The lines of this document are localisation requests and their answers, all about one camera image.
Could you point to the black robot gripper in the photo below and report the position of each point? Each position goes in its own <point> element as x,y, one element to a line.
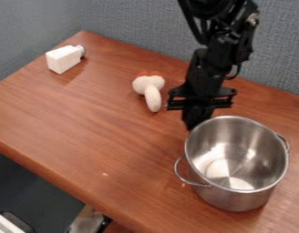
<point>202,91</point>

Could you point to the white plush mushroom toy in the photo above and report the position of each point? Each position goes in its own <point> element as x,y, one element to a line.
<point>148,85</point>

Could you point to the stainless steel metal pot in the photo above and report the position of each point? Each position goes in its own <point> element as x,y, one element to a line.
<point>237,161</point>

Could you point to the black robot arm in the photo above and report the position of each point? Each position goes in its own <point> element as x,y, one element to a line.
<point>224,25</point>

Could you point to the white plastic bottle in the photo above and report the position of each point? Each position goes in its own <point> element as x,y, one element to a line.
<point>65,57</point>

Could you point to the white object at corner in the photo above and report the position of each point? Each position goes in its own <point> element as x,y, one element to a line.
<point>7,226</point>

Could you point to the table leg bracket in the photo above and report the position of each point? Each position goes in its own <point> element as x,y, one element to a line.
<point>91,221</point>

